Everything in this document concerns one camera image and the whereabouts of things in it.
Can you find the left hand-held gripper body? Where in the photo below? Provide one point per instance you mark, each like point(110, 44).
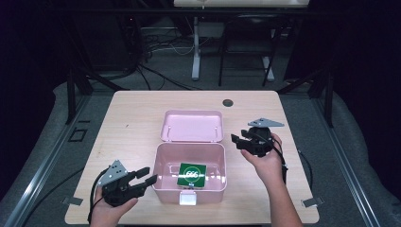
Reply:
point(113, 175)

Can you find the pink storage box with lid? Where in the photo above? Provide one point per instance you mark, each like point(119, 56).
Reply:
point(192, 126)

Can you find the green packet with white print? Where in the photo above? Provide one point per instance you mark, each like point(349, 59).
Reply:
point(191, 175)

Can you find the white desk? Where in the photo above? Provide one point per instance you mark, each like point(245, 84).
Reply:
point(196, 56)

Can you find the black horizontal bar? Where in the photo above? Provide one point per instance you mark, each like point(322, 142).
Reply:
point(157, 12)

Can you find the grey metal table bracket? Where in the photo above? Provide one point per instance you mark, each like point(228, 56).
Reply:
point(73, 200)
point(312, 202)

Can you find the aluminium floor rail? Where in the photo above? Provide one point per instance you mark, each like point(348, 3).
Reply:
point(343, 164)
point(47, 170)

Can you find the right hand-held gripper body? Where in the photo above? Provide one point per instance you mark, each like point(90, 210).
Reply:
point(261, 142)

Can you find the black chair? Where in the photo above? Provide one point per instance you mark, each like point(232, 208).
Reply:
point(242, 25)

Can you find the person's right hand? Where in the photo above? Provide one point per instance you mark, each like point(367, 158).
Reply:
point(269, 168)

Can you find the black metal stand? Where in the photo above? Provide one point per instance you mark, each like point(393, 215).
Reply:
point(71, 94)
point(327, 94)

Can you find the person's left hand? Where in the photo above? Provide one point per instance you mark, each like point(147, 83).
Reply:
point(104, 214)

